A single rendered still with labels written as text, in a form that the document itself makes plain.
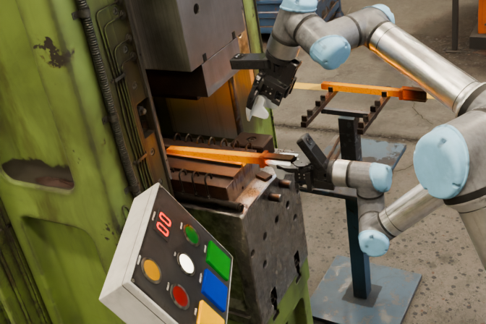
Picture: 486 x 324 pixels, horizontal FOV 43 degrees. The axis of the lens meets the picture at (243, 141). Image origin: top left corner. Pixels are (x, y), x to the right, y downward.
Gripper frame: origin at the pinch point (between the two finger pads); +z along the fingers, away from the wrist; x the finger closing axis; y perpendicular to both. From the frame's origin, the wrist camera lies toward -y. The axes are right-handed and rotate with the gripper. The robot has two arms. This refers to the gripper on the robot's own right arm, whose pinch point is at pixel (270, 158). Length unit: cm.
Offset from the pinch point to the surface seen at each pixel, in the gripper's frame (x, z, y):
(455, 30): 331, 13, 87
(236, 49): 5.8, 8.2, -31.7
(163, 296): -68, -11, -11
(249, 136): 16.9, 16.4, 3.6
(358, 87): 64, -5, 7
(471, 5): 441, 20, 104
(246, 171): 0.1, 8.9, 5.6
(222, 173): -6.9, 13.1, 2.6
